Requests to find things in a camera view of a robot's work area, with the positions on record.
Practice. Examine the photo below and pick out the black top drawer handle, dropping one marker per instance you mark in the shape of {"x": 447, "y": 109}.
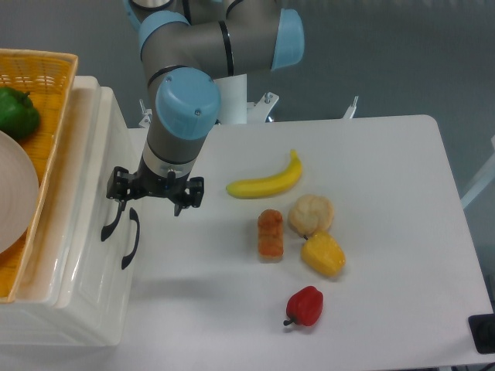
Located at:
{"x": 115, "y": 191}

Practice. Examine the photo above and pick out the round cream bread roll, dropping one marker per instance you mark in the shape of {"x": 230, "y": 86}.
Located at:
{"x": 310, "y": 214}

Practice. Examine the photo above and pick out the yellow bell pepper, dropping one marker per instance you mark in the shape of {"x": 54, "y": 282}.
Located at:
{"x": 323, "y": 254}

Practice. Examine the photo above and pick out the red bell pepper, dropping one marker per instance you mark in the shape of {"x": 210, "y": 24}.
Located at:
{"x": 304, "y": 307}

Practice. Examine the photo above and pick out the beige round plate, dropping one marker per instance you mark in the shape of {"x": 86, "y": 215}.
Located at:
{"x": 19, "y": 191}

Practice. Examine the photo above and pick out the orange croissant bread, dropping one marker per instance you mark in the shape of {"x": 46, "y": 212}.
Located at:
{"x": 270, "y": 235}

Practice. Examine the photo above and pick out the black lower drawer handle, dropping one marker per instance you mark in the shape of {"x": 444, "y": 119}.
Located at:
{"x": 135, "y": 239}

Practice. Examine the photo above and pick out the white drawer cabinet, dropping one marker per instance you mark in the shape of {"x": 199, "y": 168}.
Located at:
{"x": 32, "y": 317}

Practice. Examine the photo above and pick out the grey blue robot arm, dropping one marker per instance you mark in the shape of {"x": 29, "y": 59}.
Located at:
{"x": 185, "y": 47}

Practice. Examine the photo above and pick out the black device at edge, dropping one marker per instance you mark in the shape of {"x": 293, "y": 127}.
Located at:
{"x": 482, "y": 330}

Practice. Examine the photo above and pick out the yellow woven basket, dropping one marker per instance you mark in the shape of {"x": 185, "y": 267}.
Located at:
{"x": 49, "y": 77}

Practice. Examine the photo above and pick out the green bell pepper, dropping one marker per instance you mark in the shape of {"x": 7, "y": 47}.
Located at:
{"x": 19, "y": 117}

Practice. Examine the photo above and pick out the yellow banana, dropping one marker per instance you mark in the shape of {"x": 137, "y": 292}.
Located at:
{"x": 271, "y": 185}

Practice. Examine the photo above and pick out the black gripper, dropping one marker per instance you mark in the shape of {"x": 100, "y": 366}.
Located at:
{"x": 184, "y": 192}

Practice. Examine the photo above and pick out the black drawer handle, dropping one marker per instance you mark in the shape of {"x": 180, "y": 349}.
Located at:
{"x": 135, "y": 239}
{"x": 115, "y": 191}

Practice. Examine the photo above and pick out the white metal frame right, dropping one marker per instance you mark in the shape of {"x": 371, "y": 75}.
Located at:
{"x": 483, "y": 177}

